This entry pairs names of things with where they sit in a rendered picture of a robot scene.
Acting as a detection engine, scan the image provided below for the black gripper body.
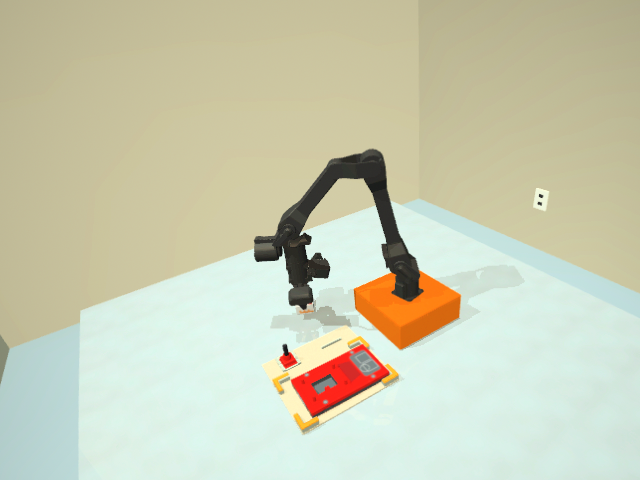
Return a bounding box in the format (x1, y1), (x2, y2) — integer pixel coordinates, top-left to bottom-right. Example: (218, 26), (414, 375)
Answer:
(286, 258), (314, 306)

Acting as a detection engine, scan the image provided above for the red square block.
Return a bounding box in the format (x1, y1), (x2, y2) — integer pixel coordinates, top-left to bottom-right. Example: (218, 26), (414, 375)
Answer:
(279, 343), (297, 369)

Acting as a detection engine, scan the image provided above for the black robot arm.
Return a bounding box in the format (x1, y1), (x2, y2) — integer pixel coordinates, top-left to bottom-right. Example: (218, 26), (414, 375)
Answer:
(254, 148), (424, 302)

